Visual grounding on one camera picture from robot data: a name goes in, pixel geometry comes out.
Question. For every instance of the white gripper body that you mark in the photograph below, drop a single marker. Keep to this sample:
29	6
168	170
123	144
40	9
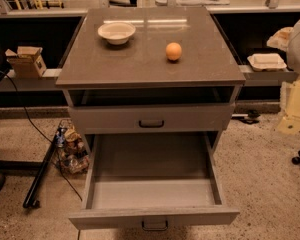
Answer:
290	98

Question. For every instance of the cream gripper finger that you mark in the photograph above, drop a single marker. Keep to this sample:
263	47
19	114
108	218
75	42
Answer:
288	125

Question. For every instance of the orange fruit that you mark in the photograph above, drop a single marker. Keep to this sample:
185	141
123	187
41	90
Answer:
173	51

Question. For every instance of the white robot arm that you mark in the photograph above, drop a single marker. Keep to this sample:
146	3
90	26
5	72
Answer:
288	39

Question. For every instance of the closed middle drawer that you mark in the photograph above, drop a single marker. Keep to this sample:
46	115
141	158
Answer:
142	119

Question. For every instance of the grey drawer cabinet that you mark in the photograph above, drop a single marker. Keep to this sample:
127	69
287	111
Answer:
138	73

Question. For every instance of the open bottom drawer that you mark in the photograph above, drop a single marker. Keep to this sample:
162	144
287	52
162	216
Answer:
152	181

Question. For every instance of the white takeout container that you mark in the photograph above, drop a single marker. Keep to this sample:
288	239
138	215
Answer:
266	62

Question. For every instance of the white paper bowl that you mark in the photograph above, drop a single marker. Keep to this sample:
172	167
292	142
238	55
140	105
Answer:
116	33

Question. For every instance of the small cardboard box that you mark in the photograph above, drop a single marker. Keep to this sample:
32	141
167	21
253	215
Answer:
27	61

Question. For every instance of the black metal floor bar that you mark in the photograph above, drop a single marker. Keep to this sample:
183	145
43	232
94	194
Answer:
31	200

